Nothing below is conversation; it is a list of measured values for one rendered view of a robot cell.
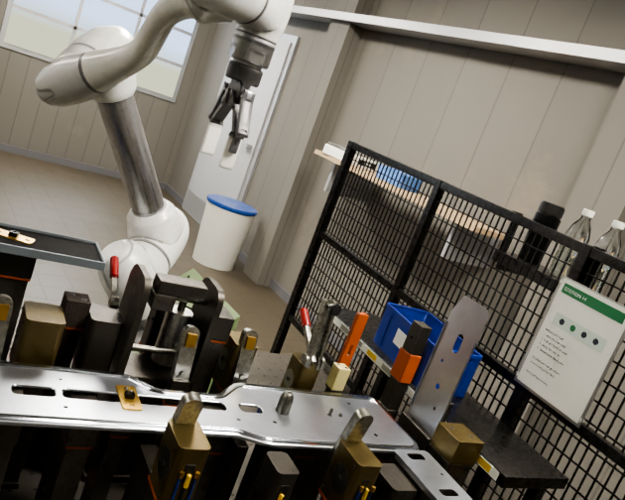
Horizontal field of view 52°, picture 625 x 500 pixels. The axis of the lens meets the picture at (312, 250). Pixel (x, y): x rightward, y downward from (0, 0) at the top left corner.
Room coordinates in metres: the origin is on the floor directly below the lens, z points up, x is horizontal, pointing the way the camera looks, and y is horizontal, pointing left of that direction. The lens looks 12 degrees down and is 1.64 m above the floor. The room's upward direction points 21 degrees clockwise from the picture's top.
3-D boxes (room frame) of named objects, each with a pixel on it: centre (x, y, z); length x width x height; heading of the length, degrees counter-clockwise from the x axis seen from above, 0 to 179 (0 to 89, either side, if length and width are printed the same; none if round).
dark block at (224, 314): (1.42, 0.15, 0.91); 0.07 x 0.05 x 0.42; 31
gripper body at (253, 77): (1.39, 0.27, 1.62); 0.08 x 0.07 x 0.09; 31
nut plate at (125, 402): (1.12, 0.23, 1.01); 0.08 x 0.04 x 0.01; 31
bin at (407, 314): (1.81, -0.41, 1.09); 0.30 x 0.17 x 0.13; 25
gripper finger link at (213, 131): (1.45, 0.30, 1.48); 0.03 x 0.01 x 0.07; 121
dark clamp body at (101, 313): (1.29, 0.37, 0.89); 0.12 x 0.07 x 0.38; 31
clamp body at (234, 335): (1.45, 0.09, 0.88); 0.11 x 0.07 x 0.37; 31
